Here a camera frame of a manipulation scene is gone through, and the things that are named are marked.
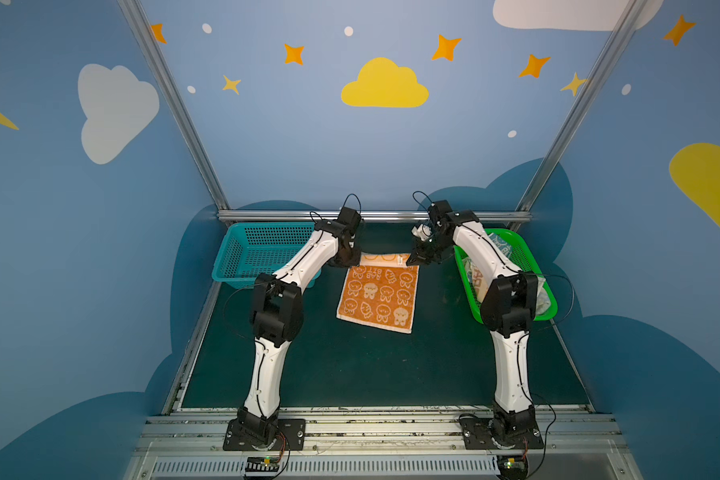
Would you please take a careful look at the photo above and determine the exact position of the green plastic basket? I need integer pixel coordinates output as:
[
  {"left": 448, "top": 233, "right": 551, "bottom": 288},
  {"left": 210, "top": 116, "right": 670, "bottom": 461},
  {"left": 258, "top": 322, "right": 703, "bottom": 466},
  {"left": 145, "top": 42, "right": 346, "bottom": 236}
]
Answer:
[{"left": 454, "top": 228, "right": 558, "bottom": 324}]

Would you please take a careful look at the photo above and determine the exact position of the orange bunny pattern towel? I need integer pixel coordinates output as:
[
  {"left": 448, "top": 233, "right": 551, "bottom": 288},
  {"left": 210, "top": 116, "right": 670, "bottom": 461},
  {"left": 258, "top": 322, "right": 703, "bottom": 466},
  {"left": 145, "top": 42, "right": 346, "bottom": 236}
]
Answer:
[{"left": 336, "top": 253, "right": 419, "bottom": 334}]

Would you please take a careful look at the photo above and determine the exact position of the teal plastic basket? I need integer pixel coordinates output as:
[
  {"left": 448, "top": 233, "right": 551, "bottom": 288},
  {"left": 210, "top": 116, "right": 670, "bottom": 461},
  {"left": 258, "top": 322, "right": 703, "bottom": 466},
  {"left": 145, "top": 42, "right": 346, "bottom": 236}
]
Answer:
[{"left": 211, "top": 222, "right": 314, "bottom": 289}]

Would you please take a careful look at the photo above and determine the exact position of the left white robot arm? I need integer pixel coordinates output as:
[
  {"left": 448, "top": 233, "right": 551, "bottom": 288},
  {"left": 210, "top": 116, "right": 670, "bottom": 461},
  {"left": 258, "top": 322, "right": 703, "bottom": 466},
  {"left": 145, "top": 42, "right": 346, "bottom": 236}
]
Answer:
[{"left": 233, "top": 207, "right": 362, "bottom": 444}]

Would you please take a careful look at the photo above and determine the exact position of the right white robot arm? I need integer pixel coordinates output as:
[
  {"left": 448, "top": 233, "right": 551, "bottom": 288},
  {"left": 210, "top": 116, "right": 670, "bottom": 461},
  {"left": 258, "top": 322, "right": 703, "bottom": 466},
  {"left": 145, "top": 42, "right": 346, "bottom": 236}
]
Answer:
[{"left": 406, "top": 200, "right": 539, "bottom": 445}]

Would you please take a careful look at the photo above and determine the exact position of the teal pattern towel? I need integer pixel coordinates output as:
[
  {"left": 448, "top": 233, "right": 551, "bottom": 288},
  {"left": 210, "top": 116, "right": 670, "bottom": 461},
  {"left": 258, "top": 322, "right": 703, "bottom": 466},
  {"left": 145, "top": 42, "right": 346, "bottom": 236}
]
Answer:
[{"left": 489, "top": 232, "right": 514, "bottom": 258}]

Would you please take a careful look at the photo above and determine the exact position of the right small circuit board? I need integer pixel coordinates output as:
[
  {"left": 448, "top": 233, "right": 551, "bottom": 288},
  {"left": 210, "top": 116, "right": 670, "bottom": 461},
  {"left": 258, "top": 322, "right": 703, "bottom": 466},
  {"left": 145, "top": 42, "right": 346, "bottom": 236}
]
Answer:
[{"left": 497, "top": 456, "right": 528, "bottom": 480}]

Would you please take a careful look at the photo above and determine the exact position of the small circuit board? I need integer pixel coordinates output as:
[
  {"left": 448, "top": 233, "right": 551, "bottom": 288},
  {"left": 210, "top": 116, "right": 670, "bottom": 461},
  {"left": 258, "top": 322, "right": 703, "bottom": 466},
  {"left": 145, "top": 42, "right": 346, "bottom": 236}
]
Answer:
[
  {"left": 497, "top": 456, "right": 528, "bottom": 480},
  {"left": 242, "top": 456, "right": 282, "bottom": 479}
]

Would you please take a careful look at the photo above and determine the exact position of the left small circuit board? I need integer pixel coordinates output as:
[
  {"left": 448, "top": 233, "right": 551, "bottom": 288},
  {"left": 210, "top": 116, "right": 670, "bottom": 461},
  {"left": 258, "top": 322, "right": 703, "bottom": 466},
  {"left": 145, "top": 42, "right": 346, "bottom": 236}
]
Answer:
[{"left": 242, "top": 456, "right": 282, "bottom": 479}]

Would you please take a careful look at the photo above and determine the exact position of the horizontal aluminium frame rail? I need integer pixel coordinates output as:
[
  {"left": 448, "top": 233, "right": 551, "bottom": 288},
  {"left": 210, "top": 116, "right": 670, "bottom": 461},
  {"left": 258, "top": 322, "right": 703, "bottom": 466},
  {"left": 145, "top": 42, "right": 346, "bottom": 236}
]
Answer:
[{"left": 217, "top": 209, "right": 532, "bottom": 224}]

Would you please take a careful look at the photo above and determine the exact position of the left aluminium frame post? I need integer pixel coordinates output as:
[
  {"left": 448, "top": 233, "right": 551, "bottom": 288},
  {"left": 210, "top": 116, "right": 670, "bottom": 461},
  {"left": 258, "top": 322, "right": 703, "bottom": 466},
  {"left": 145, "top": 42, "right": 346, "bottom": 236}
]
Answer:
[{"left": 117, "top": 0, "right": 229, "bottom": 210}]

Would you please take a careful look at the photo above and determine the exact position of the aluminium frame post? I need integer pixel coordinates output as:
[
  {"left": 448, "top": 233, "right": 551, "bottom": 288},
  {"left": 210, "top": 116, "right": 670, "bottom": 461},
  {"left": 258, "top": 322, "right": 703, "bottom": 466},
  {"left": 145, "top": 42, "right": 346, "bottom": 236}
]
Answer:
[
  {"left": 117, "top": 0, "right": 229, "bottom": 210},
  {"left": 506, "top": 0, "right": 648, "bottom": 231}
]

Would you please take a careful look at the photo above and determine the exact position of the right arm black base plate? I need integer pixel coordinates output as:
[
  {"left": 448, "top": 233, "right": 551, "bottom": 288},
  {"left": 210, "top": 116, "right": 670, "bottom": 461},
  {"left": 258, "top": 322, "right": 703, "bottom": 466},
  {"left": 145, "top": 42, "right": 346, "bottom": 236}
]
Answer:
[{"left": 458, "top": 414, "right": 545, "bottom": 450}]

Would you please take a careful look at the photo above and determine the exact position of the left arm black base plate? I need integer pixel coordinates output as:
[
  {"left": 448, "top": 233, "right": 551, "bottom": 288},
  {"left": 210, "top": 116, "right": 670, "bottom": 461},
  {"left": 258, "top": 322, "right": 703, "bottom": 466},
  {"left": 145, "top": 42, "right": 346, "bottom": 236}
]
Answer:
[{"left": 222, "top": 417, "right": 306, "bottom": 451}]

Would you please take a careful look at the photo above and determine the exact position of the right aluminium frame post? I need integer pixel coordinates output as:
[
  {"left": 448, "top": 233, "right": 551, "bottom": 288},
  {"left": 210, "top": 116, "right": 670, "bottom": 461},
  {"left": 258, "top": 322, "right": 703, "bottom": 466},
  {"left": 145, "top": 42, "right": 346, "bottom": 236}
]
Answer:
[{"left": 506, "top": 0, "right": 648, "bottom": 231}]

